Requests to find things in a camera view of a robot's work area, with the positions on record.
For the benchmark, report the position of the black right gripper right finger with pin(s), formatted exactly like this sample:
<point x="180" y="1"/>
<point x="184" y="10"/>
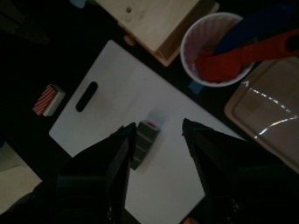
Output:
<point x="237" y="175"/>

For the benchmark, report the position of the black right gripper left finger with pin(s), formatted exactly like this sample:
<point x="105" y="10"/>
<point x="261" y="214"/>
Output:
<point x="93" y="175"/>

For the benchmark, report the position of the green toy sushi roll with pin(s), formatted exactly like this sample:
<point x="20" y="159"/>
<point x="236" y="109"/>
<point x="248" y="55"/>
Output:
<point x="144" y="140"/>

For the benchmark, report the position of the white plastic cutting board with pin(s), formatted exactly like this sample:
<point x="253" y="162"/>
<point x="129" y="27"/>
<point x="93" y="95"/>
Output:
<point x="128" y="116"/>

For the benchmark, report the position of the orange toy knife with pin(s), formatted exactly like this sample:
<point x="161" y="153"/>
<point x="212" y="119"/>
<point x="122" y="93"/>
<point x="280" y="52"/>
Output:
<point x="240" y="57"/>

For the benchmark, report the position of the beige plastic tray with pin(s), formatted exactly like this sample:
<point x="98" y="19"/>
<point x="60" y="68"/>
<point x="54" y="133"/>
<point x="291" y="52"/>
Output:
<point x="268" y="110"/>

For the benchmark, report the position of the red striped toy nigiri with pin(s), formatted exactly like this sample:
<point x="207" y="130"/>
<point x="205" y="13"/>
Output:
<point x="48" y="100"/>

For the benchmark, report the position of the blue tape piece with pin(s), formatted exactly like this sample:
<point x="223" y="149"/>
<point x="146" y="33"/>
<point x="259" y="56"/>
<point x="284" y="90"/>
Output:
<point x="195" y="86"/>

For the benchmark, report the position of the white paper cup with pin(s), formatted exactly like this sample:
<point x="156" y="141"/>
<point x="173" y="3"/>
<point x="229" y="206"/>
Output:
<point x="205" y="43"/>

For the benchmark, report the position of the blue toy utensil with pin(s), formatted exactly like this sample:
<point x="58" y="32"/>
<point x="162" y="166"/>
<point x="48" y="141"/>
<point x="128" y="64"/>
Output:
<point x="256" y="26"/>

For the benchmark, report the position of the light wooden box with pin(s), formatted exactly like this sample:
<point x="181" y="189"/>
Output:
<point x="158" y="23"/>

